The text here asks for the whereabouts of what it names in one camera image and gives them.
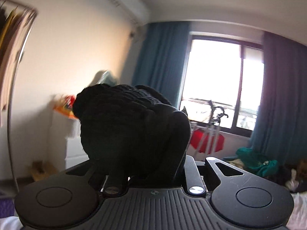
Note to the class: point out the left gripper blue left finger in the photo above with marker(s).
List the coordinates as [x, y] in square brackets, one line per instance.
[107, 183]

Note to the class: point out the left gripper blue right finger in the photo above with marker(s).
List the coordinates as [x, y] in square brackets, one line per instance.
[193, 182]

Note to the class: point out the black fleece hoodie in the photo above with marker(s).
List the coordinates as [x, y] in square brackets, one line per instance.
[133, 131]

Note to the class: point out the metal clothes rack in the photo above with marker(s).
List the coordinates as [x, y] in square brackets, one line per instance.
[14, 36]

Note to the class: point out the yellow fuzzy garment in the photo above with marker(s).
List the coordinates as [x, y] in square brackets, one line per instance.
[237, 163]

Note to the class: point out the green sweatshirt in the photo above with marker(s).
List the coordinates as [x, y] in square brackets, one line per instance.
[257, 163]

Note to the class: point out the brown cardboard box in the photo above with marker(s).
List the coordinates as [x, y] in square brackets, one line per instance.
[40, 170]

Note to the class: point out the orange tray with toys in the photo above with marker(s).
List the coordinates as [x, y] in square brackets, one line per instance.
[63, 104]

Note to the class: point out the white garment on chair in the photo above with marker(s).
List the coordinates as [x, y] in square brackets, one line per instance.
[293, 184]

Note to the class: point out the right teal curtain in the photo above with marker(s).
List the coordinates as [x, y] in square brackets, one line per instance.
[280, 130]

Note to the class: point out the teal curtain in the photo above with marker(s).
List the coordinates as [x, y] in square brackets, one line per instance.
[280, 130]
[160, 64]

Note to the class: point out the brown paper bag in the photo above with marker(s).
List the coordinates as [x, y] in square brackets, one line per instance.
[302, 170]

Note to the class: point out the pastel tie-dye bed sheet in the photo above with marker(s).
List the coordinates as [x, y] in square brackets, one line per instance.
[297, 219]

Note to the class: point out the ornate vanity mirror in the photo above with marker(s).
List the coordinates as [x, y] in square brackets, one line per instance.
[104, 77]

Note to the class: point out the left teal curtain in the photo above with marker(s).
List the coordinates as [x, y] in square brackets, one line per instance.
[160, 64]

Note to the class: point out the white air conditioner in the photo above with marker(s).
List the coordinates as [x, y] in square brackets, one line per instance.
[136, 10]

